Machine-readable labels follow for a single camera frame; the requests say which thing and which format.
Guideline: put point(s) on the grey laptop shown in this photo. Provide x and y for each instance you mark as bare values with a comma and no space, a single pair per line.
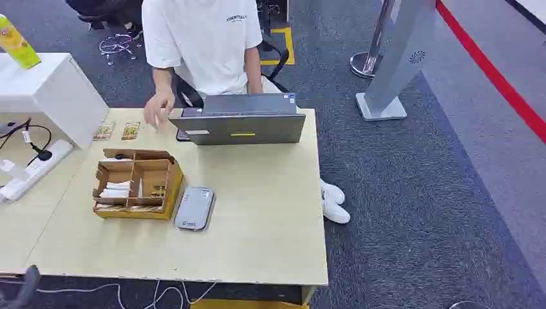
239,128

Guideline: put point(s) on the white power adapter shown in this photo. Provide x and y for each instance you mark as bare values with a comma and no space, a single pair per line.
7,165

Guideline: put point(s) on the person in white shirt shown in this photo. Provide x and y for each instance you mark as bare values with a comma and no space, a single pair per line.
200,47

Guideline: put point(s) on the silver chair base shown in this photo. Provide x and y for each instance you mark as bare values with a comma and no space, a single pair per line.
116,44

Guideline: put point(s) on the yellow box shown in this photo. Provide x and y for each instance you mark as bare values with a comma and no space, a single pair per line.
247,304

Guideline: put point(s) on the wooden card box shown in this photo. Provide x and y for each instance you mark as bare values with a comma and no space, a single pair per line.
168,187

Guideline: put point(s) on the grey kiosk stand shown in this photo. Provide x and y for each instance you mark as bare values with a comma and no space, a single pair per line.
394,64

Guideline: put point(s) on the white cabinet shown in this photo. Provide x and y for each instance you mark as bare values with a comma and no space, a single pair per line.
55,94

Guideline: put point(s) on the white shoe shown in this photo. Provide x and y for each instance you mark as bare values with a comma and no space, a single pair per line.
333,192
336,211

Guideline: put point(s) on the person's right hand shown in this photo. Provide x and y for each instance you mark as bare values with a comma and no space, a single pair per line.
158,107

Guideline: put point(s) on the yellow green drink bottle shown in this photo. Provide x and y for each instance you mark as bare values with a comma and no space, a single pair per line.
16,44

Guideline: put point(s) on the black office chair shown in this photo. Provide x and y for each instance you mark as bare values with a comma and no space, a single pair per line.
190,94

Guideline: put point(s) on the black phone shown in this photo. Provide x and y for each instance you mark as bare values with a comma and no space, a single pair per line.
181,136

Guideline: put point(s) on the white power strip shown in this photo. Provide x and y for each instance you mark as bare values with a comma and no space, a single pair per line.
38,168

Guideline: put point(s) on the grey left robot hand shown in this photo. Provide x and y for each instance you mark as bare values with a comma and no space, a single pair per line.
27,283

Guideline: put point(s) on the patterned card stack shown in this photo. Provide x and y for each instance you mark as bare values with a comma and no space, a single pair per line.
158,191

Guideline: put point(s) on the chrome stanchion post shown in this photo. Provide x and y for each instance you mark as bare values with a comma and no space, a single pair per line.
373,42

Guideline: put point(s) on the white card stack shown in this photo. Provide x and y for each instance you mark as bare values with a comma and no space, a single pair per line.
115,190

